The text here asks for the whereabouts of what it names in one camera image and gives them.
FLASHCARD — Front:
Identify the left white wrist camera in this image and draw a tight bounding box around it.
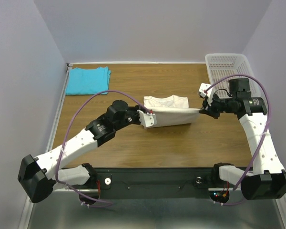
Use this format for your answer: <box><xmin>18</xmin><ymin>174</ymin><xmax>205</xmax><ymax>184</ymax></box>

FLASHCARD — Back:
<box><xmin>137</xmin><ymin>110</ymin><xmax>157</xmax><ymax>129</ymax></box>

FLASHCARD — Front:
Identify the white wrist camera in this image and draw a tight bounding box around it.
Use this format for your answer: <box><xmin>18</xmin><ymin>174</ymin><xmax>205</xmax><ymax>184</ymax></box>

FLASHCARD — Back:
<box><xmin>198</xmin><ymin>83</ymin><xmax>215</xmax><ymax>105</ymax></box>
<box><xmin>137</xmin><ymin>110</ymin><xmax>157</xmax><ymax>129</ymax></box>

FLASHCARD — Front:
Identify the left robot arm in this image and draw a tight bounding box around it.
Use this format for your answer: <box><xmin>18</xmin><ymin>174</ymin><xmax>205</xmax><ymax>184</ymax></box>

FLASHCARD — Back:
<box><xmin>18</xmin><ymin>100</ymin><xmax>153</xmax><ymax>203</ymax></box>

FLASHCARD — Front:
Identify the white t-shirt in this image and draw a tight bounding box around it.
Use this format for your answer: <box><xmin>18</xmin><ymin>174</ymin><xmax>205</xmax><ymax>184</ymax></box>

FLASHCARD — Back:
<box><xmin>143</xmin><ymin>95</ymin><xmax>200</xmax><ymax>128</ymax></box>

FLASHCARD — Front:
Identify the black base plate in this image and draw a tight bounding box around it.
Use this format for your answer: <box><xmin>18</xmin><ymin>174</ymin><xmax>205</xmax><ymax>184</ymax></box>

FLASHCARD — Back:
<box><xmin>57</xmin><ymin>167</ymin><xmax>239</xmax><ymax>200</ymax></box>

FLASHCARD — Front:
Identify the aluminium frame rail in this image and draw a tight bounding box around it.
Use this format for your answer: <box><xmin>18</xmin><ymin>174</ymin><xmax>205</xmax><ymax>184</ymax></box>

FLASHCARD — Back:
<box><xmin>18</xmin><ymin>62</ymin><xmax>286</xmax><ymax>229</ymax></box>

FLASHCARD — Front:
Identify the white plastic basket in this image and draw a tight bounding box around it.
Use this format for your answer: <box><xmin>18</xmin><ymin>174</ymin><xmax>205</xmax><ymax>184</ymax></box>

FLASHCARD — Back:
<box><xmin>205</xmin><ymin>53</ymin><xmax>261</xmax><ymax>99</ymax></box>

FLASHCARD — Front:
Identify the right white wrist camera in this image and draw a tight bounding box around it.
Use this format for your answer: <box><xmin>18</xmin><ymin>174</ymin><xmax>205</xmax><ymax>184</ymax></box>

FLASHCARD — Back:
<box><xmin>198</xmin><ymin>83</ymin><xmax>215</xmax><ymax>105</ymax></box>

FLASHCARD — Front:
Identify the folded blue t-shirt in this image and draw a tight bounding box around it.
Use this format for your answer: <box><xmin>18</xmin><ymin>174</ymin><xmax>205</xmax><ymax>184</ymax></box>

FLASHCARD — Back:
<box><xmin>65</xmin><ymin>67</ymin><xmax>111</xmax><ymax>95</ymax></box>

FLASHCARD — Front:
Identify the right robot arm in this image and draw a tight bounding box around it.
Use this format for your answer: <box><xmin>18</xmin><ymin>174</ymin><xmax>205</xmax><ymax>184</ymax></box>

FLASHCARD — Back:
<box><xmin>198</xmin><ymin>74</ymin><xmax>286</xmax><ymax>200</ymax></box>

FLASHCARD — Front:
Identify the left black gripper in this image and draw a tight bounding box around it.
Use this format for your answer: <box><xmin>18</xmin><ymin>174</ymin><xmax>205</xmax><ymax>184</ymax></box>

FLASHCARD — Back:
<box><xmin>114</xmin><ymin>104</ymin><xmax>145</xmax><ymax>131</ymax></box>

